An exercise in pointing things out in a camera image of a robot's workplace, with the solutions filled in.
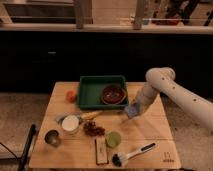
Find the wooden block brush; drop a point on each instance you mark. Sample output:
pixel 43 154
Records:
pixel 101 151

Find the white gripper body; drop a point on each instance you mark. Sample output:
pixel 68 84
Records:
pixel 145 97

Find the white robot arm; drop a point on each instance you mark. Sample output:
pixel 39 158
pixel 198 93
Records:
pixel 161 80

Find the black chair frame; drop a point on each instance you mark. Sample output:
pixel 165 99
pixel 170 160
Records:
pixel 22 160

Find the bunch of dark grapes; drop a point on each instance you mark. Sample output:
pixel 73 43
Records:
pixel 91 129

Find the white handled dish brush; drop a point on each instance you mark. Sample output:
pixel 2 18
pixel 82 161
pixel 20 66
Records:
pixel 121 159

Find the dark red bowl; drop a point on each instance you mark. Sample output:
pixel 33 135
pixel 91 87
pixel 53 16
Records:
pixel 113 94

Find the green plastic tray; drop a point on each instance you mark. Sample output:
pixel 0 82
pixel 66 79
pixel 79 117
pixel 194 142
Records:
pixel 90 89

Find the wooden folding table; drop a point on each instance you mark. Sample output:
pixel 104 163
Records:
pixel 77 151

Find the yellow banana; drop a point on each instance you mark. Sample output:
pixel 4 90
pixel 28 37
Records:
pixel 90 115

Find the white cup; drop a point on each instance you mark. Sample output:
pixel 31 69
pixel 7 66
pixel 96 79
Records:
pixel 70 124

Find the orange fruit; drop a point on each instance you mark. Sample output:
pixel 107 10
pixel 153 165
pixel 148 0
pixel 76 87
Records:
pixel 71 96

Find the metal cup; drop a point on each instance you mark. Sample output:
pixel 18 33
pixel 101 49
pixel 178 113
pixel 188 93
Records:
pixel 52 138

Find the blue grey sponge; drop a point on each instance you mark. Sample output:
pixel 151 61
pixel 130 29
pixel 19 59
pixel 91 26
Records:
pixel 131 115

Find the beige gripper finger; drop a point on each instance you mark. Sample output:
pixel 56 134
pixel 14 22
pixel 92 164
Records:
pixel 140 111
pixel 131 107

